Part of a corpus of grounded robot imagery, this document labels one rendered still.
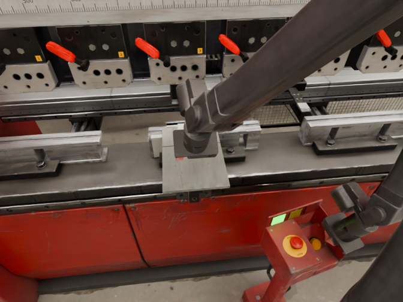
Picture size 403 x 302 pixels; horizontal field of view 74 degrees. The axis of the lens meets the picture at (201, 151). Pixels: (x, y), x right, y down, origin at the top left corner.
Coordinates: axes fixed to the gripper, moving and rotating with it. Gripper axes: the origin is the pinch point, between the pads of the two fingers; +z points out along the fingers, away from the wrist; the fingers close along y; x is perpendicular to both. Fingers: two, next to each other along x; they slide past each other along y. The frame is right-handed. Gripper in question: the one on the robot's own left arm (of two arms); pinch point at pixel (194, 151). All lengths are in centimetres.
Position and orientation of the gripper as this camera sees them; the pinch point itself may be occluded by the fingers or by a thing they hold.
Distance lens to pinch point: 70.4
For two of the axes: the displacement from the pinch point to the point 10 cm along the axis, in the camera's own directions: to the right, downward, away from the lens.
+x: 0.9, 9.7, -2.4
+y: -9.9, 0.7, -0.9
